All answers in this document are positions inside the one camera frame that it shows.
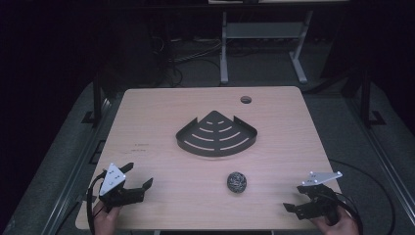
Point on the person's left hand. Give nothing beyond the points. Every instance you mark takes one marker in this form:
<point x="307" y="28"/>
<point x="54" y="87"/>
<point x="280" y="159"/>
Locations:
<point x="105" y="220"/>

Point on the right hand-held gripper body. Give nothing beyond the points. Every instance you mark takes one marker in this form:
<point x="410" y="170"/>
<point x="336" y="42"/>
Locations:
<point x="321" y="196"/>

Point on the aluminium floor rail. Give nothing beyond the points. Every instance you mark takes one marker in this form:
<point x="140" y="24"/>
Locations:
<point x="71" y="176"/>
<point x="388" y="169"/>

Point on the black metal stand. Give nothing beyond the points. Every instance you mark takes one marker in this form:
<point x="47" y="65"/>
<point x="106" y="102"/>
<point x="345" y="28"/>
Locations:
<point x="366" y="98"/>
<point x="97" y="101"/>

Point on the steel wool ball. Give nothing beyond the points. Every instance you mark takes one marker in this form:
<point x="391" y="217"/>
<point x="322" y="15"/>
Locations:
<point x="237" y="182"/>

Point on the person's right hand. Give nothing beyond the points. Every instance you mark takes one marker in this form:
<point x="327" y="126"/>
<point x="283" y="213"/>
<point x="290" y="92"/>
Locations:
<point x="341" y="225"/>

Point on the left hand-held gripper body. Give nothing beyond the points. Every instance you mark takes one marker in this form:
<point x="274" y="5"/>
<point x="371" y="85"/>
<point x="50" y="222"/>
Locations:
<point x="112" y="180"/>

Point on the black metal corner shelf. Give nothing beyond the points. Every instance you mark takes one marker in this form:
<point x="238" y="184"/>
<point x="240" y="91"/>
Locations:
<point x="217" y="138"/>

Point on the grey metal desk frame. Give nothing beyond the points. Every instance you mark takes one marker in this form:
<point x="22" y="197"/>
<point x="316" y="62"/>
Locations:
<point x="264" y="31"/>

